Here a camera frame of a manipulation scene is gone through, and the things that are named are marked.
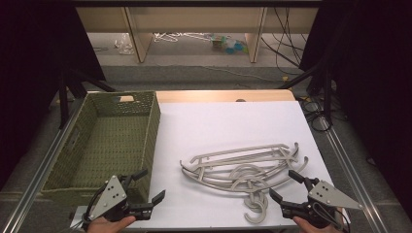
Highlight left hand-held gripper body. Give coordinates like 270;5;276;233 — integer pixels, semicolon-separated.
85;175;154;223

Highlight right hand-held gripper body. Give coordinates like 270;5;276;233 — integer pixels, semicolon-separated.
280;177;363;229

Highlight grey plastic clothes hanger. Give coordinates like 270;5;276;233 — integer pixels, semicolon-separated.
180;144;300;195
181;151;309;224
189;142;305;212

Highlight green woven basket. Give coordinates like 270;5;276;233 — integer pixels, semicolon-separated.
40;90;162;206

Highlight person's left hand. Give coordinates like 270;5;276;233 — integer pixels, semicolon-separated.
86;215;137;233

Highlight person's right hand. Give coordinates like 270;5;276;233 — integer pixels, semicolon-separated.
292;216;345;233

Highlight white paper sheet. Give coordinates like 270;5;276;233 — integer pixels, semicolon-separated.
69;100;352;230

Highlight black metal stand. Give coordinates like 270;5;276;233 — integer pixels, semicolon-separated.
57;66;117;130
277;59;335;128

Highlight dark curtain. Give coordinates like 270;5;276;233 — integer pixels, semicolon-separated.
0;0;107;190
298;0;412;222

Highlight clear plastic bag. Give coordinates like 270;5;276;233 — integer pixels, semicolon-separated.
113;33;135;55

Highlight white hangers on floor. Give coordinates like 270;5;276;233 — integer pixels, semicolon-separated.
153;31;213;44

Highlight colourful plastic items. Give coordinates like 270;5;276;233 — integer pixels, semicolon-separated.
209;34;250;55

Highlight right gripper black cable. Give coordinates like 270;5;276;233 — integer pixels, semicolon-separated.
311;201;352;233

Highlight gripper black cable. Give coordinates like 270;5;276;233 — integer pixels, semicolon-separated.
311;201;352;233
68;183;110;233

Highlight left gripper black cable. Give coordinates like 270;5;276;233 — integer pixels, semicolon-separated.
68;183;110;233

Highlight aluminium rail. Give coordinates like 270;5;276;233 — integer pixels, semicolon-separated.
0;91;90;233
317;115;391;233

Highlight coiled black floor cable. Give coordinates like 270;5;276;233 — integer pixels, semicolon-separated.
298;95;334;133

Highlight black hanging cables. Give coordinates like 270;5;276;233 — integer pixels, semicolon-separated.
259;7;309;70

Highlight light wooden desk frame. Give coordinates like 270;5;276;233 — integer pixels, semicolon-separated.
75;6;321;64

